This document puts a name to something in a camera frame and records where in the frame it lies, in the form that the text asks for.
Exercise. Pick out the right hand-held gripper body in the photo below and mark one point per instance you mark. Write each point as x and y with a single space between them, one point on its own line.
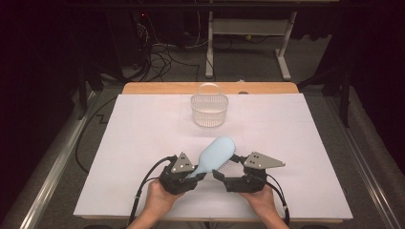
248 183

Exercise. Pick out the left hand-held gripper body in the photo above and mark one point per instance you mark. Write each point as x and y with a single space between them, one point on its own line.
175 183

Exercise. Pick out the light blue hairbrush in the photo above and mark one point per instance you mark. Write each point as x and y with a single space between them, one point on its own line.
215 156

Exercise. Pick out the white plastic basket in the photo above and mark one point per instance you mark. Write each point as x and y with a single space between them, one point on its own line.
209 111

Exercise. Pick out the person's right hand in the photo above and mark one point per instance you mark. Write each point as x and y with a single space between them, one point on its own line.
262 200

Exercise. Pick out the person's left hand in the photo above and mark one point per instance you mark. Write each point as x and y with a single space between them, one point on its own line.
159 200

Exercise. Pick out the white table mat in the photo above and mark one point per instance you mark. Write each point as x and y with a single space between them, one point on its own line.
127 152

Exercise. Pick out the small yellow floor object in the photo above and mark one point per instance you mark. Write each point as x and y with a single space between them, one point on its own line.
248 37

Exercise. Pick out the black metal stand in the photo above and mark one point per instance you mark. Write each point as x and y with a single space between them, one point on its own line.
345 95
83 92

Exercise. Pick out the aluminium floor rail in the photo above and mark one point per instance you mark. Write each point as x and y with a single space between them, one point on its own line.
366 165
54 168

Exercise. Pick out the white metal desk frame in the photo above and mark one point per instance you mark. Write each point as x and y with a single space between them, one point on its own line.
248 27

